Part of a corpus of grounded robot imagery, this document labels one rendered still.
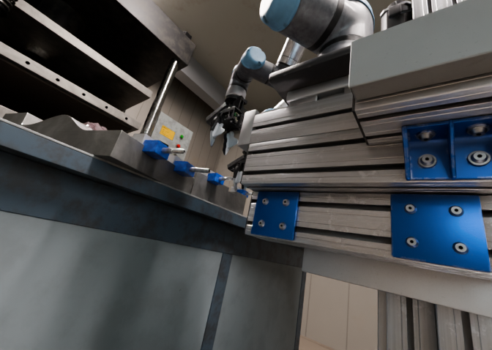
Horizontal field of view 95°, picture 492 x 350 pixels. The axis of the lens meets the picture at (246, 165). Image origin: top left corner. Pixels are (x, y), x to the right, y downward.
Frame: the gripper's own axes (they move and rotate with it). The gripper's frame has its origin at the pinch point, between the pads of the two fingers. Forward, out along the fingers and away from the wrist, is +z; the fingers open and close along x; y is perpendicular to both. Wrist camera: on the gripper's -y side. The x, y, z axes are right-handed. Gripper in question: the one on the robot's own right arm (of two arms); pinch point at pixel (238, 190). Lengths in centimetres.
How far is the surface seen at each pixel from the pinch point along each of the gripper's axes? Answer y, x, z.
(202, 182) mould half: 14.4, -33.0, 8.8
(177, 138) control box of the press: -73, 2, -41
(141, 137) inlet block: 22, -59, 8
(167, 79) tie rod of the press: -60, -26, -68
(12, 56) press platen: -67, -87, -31
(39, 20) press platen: -70, -88, -55
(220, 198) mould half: 14.4, -23.5, 11.2
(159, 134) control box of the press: -73, -11, -36
